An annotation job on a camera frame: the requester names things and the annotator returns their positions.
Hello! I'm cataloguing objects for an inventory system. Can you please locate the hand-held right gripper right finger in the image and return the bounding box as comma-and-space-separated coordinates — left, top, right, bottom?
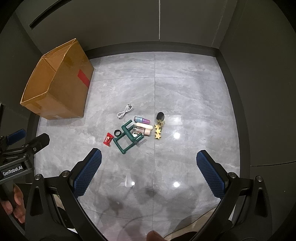
190, 150, 279, 241

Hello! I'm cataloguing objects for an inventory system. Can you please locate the gold star hair clip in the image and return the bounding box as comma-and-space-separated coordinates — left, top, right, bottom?
154, 123, 166, 140

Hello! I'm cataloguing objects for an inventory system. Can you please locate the green tube frame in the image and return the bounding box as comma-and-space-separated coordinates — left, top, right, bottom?
113, 120, 142, 155

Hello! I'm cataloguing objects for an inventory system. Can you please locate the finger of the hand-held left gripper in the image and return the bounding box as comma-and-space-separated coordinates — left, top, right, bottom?
0, 129, 26, 149
13, 133, 50, 161

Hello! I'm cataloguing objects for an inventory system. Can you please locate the white shoe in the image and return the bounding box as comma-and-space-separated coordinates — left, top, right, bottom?
163, 221, 204, 239

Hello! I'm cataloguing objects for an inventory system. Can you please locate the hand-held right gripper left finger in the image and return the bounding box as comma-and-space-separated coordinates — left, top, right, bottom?
24, 148, 109, 241

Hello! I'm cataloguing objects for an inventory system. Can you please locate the person's left hand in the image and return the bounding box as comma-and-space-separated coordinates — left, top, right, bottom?
0, 184, 26, 224

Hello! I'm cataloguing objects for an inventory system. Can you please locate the white usb cable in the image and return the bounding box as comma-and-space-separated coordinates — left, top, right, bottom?
117, 104, 133, 119

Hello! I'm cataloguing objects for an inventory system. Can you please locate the clear pink bottle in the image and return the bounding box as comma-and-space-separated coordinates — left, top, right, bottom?
132, 127, 151, 137

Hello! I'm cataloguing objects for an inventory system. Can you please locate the red snack packet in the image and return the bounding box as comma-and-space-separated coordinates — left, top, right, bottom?
103, 133, 114, 146

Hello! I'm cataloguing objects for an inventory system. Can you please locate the brown cardboard box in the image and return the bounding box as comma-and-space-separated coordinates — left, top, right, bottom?
20, 38, 94, 120

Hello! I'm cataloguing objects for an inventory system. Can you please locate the cream cosmetic tube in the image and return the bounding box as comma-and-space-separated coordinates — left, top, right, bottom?
135, 122, 154, 131

